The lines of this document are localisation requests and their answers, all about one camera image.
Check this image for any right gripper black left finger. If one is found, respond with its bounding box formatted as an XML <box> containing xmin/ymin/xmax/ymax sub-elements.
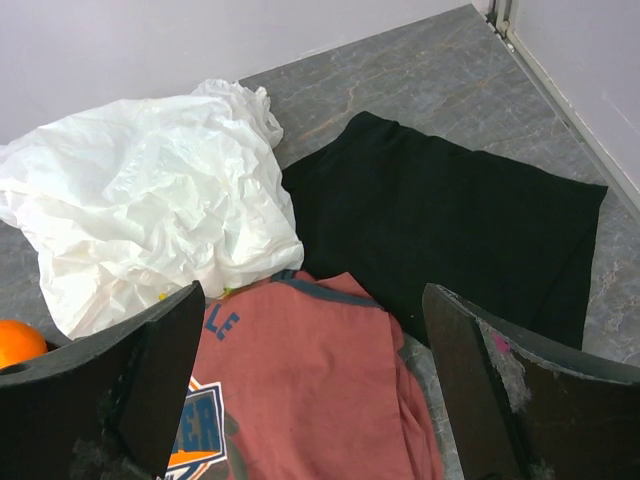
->
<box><xmin>1</xmin><ymin>282</ymin><xmax>205</xmax><ymax>479</ymax></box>

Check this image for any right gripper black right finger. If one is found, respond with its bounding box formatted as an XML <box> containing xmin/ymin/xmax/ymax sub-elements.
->
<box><xmin>422</xmin><ymin>284</ymin><xmax>639</xmax><ymax>479</ymax></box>

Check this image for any white plastic bag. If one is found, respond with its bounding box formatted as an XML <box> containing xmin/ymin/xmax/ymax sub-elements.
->
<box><xmin>1</xmin><ymin>79</ymin><xmax>304</xmax><ymax>339</ymax></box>

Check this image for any orange fruit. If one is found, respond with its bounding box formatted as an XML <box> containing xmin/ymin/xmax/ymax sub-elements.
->
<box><xmin>0</xmin><ymin>319</ymin><xmax>48</xmax><ymax>369</ymax></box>

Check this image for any red printed t-shirt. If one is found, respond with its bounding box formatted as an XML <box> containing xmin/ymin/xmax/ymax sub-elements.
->
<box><xmin>166</xmin><ymin>271</ymin><xmax>444</xmax><ymax>479</ymax></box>

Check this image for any black folded cloth right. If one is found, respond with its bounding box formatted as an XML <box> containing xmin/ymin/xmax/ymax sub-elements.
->
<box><xmin>283</xmin><ymin>112</ymin><xmax>607</xmax><ymax>348</ymax></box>

